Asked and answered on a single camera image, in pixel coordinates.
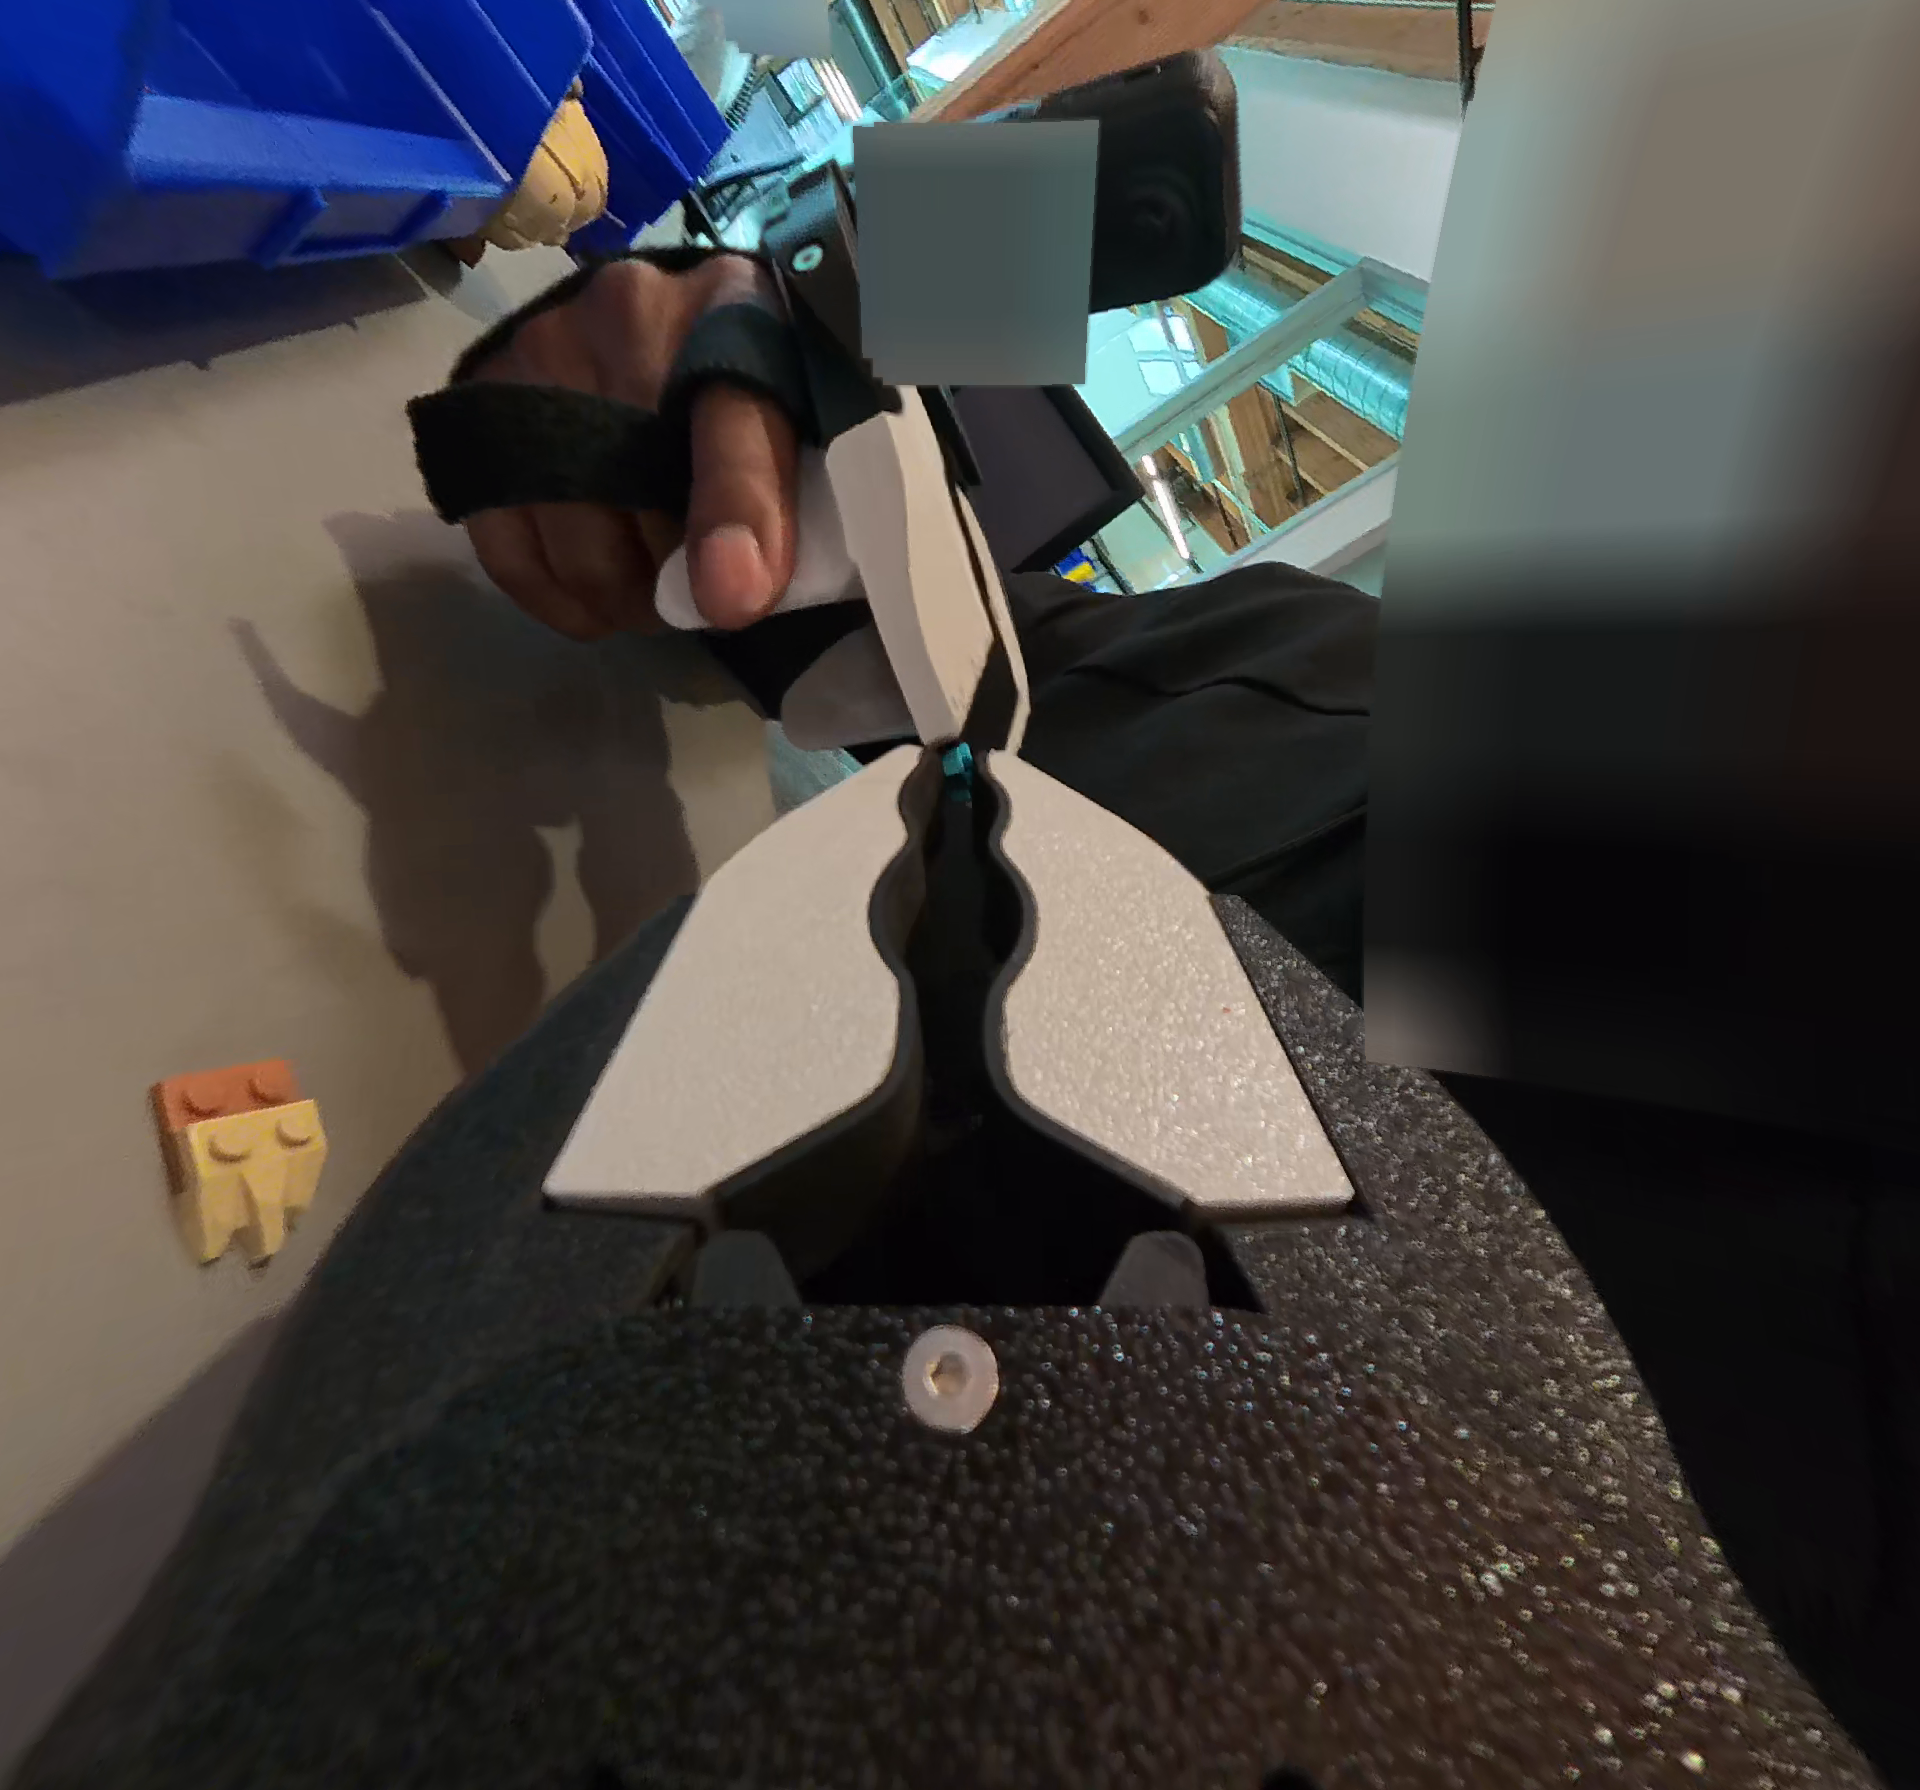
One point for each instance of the person's right hand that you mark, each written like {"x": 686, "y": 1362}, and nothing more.
{"x": 600, "y": 335}

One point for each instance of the blue plastic storage bin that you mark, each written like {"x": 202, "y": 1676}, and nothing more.
{"x": 661, "y": 96}
{"x": 226, "y": 21}

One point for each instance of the teal small lego plate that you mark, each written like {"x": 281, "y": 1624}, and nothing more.
{"x": 963, "y": 763}

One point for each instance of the black framed monitor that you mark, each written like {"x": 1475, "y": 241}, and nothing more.
{"x": 1051, "y": 470}

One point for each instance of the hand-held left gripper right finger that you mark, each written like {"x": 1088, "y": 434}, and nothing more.
{"x": 1171, "y": 1053}

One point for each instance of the yellow toothed lego piece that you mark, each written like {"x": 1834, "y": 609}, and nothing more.
{"x": 248, "y": 1175}

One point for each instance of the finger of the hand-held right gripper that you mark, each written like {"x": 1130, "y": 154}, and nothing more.
{"x": 1010, "y": 681}
{"x": 917, "y": 544}

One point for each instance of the person's black clothed body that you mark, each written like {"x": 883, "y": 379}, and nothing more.
{"x": 1200, "y": 710}

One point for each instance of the brown square lego plate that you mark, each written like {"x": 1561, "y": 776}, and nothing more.
{"x": 226, "y": 1094}

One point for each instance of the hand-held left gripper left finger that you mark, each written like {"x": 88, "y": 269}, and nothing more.
{"x": 735, "y": 1053}

